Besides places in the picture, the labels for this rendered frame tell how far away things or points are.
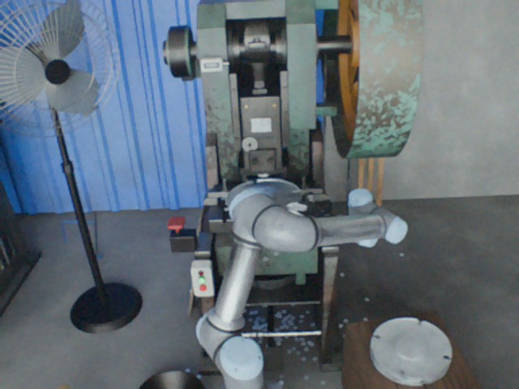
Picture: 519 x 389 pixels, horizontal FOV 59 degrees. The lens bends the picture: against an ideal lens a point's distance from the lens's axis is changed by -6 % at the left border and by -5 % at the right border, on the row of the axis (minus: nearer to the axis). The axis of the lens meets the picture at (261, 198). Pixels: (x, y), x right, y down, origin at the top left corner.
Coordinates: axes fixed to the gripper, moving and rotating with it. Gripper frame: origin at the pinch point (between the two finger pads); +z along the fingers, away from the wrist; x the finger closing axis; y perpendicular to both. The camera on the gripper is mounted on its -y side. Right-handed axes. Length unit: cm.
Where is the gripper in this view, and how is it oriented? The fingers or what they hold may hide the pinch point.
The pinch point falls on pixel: (291, 207)
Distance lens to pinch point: 180.4
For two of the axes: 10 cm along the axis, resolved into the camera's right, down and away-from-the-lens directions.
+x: 0.7, 8.7, 4.8
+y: -6.2, 4.2, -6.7
